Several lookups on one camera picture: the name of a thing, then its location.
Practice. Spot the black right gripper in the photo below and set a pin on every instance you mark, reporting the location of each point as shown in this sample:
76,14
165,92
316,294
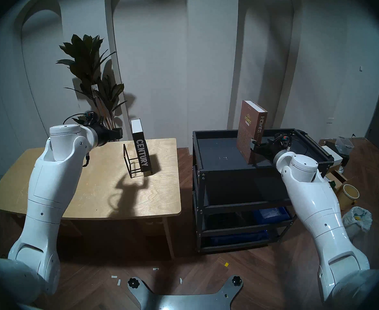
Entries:
270,146

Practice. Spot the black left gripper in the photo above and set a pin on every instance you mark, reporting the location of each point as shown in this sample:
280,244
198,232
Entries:
104,135

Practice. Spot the brown HOMES book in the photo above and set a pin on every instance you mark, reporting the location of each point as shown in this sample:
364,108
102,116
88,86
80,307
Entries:
249,131

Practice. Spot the black CENTURY book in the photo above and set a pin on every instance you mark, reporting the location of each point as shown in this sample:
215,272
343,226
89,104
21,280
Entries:
142,151

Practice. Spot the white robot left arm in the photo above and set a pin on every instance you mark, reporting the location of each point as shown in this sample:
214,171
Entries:
54,183

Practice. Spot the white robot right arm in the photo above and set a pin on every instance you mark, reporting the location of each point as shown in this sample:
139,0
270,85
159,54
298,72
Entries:
318,202

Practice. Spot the black three-tier utility cart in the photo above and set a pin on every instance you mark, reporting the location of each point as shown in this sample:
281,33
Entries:
228,183

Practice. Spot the light wooden table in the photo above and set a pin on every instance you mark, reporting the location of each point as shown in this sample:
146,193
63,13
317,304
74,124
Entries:
112,190

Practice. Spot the blue bin in cart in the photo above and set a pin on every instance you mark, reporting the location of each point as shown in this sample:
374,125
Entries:
270,214

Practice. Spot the tall green potted plant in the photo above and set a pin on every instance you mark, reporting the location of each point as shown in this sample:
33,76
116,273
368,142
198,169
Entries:
86,64

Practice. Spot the white box beside cart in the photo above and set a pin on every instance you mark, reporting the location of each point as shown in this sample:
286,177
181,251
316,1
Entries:
334,156

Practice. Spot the open cardboard box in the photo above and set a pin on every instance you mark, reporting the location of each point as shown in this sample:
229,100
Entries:
336,178

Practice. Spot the clear plastic storage box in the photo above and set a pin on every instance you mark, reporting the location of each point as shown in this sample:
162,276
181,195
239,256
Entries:
344,142

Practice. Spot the yellow plastic bucket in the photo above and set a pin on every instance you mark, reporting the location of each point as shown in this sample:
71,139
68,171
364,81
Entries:
350,196

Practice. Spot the white bagged trash bin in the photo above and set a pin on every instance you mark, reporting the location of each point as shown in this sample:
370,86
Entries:
358,219

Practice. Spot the black base knob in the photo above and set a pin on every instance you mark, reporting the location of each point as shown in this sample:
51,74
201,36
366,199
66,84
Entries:
237,281
133,283

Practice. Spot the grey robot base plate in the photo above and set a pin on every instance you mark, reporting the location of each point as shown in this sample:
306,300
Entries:
183,303

